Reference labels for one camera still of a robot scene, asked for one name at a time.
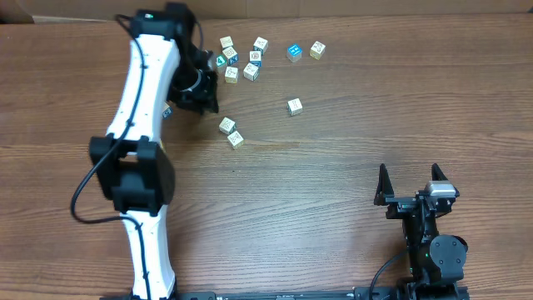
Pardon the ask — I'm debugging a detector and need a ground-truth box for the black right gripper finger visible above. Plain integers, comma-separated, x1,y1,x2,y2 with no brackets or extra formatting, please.
431,163,448,181
374,163,395,206

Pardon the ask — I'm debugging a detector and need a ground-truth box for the wooden block blue corner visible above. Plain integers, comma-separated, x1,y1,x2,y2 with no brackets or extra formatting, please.
162,102,173,119

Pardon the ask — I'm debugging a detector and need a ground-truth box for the wooden block green side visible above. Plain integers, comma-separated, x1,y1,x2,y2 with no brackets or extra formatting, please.
218,117,237,135

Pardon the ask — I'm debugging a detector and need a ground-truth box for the wooden tower base block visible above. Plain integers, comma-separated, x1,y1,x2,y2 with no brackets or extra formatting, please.
227,131,245,149

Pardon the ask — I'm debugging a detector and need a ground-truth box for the wooden block table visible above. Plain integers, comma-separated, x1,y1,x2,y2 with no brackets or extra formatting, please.
287,98,303,116

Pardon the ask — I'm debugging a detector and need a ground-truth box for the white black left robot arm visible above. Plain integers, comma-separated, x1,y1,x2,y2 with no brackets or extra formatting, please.
88,2,219,299

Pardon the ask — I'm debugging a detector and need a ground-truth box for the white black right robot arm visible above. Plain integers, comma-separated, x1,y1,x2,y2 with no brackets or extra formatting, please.
368,163,469,299

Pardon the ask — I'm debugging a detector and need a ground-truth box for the green number four block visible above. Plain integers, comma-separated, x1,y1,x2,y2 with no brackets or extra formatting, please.
216,54,227,73

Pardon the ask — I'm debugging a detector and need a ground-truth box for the wooden block yellow edge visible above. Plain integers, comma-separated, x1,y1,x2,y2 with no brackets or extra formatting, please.
224,67,239,84

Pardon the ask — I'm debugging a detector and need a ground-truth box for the wooden block blue side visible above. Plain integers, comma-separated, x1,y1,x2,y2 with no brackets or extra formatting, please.
222,47,239,66

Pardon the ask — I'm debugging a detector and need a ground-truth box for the wooden block top left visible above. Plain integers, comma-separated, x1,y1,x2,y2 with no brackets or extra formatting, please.
220,36,233,49

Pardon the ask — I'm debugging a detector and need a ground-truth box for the wooden block black edge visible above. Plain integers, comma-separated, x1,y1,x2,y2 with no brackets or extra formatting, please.
243,62,260,81

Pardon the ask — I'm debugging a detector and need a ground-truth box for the wooden block blue middle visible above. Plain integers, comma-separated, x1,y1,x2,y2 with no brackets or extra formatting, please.
249,50,262,68

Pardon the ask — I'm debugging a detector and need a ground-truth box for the wooden block top middle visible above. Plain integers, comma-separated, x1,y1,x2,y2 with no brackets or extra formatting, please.
253,37,269,56

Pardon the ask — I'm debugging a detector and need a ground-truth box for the blue top block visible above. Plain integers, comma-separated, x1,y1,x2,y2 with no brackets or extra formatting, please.
286,44,302,63

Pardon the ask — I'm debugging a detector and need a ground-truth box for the wooden block far right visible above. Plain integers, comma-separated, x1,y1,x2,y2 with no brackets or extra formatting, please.
310,41,326,60

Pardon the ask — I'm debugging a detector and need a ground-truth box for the cardboard strip at back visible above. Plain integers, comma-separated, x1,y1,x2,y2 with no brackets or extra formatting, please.
1,0,532,23

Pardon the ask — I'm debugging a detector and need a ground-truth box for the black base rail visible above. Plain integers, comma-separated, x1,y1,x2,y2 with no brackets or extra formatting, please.
99,285,471,300

